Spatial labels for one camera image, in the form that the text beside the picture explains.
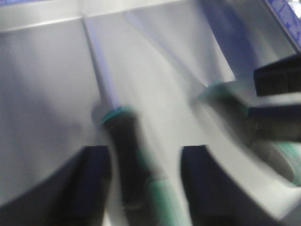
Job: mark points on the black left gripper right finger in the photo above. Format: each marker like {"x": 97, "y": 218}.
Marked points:
{"x": 214, "y": 198}

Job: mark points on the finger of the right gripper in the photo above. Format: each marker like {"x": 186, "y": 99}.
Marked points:
{"x": 280, "y": 77}

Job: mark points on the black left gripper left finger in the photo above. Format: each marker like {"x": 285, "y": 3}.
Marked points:
{"x": 75, "y": 195}

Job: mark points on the green black screwdriver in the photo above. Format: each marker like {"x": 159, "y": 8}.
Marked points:
{"x": 188, "y": 43}
{"x": 147, "y": 196}

